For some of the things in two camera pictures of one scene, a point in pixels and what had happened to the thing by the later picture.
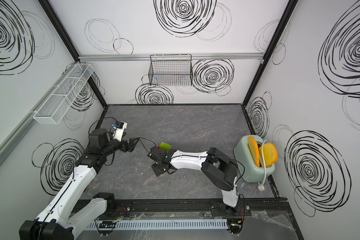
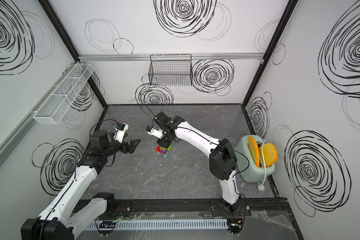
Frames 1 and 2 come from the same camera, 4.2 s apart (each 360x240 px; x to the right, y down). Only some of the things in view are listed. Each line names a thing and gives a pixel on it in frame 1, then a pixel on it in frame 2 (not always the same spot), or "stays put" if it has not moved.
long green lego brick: [165, 146] stays put
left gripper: [130, 146] stays put
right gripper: [156, 171] → [161, 143]
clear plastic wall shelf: [59, 100] stays put
